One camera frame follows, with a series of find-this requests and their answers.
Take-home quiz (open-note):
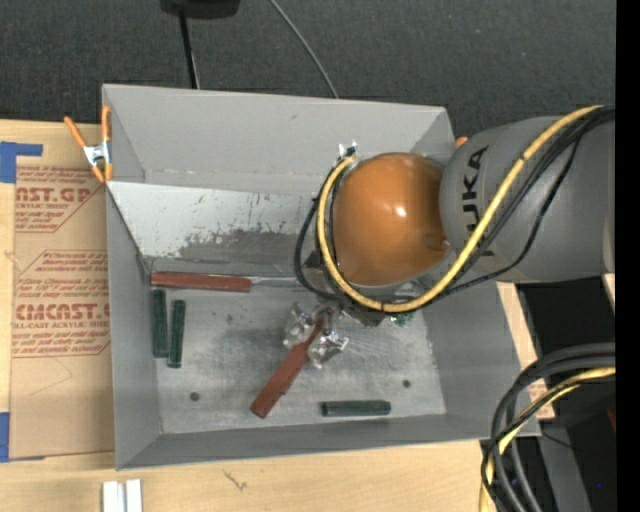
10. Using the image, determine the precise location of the dark green flat block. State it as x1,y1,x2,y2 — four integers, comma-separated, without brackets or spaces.
320,399,393,418
151,288,170,359
167,299,187,370

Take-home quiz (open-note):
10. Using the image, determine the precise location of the grey metal bin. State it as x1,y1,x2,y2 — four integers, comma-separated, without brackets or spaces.
101,83,542,472

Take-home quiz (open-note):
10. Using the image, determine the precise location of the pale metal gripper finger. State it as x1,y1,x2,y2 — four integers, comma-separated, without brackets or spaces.
282,301,314,351
306,331,350,371

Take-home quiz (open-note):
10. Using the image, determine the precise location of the red-brown block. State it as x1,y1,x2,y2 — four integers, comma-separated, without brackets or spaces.
149,270,253,294
249,316,326,420

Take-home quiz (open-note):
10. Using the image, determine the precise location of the brown cardboard board red print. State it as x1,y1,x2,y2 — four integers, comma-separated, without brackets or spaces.
0,118,117,462

